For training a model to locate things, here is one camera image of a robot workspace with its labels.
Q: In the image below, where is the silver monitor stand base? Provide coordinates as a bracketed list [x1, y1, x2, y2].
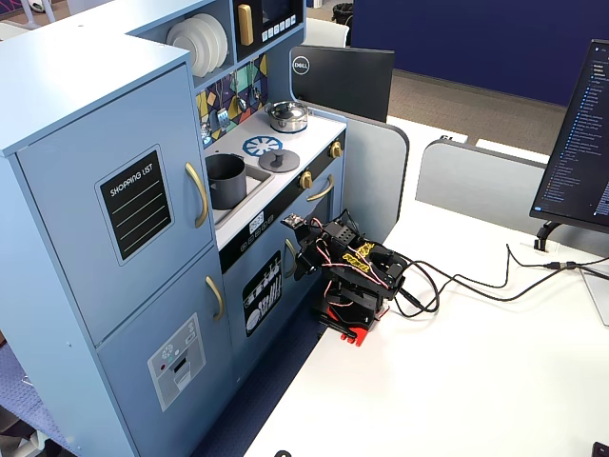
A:
[579, 265, 609, 328]

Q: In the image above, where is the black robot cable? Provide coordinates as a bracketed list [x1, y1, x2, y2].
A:
[397, 256, 609, 306]
[393, 243, 609, 319]

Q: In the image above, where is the gray pot lid with knob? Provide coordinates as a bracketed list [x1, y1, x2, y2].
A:
[259, 149, 301, 174]

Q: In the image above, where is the stainless steel pot lid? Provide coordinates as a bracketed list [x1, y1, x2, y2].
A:
[265, 100, 308, 121]

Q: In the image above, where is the red table clamp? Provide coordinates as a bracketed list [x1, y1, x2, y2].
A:
[339, 308, 391, 349]

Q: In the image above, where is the gold microwave door handle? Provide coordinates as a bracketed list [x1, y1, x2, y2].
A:
[237, 3, 255, 48]

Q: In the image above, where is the blue toy play kitchen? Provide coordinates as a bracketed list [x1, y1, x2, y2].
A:
[0, 0, 349, 457]

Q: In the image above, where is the gold oven door handle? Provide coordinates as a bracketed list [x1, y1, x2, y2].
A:
[305, 173, 336, 203]

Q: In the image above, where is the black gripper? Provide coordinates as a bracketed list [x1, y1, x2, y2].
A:
[293, 219, 335, 283]

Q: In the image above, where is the black monitor showing code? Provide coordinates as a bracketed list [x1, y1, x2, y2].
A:
[529, 38, 609, 234]

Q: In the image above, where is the white toy plate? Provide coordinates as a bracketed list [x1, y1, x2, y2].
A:
[166, 20, 207, 80]
[191, 12, 230, 69]
[182, 16, 221, 73]

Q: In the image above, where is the black Dell monitor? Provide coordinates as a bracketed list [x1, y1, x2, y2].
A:
[288, 45, 396, 124]

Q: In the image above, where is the stainless steel toy pot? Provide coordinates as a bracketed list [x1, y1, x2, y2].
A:
[265, 101, 309, 134]

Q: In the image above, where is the gold freezer door handle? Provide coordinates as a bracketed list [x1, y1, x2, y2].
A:
[205, 275, 226, 322]

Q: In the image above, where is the gray rounded desk divider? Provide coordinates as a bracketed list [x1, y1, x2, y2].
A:
[415, 137, 609, 261]
[304, 100, 411, 242]

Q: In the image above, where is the metal toy ladle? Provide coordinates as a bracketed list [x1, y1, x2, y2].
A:
[231, 70, 248, 113]

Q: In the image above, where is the gray toy pot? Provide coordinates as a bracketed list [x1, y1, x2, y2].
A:
[205, 152, 248, 211]

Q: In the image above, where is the white office chair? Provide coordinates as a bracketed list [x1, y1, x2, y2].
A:
[304, 17, 351, 50]

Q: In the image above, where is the gold fridge door handle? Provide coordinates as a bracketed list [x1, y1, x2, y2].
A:
[184, 161, 210, 229]

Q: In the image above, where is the gold dishwasher door handle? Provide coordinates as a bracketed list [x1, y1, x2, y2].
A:
[284, 237, 298, 279]

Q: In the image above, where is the black trash bin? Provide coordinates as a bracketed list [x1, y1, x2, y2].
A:
[331, 2, 355, 26]

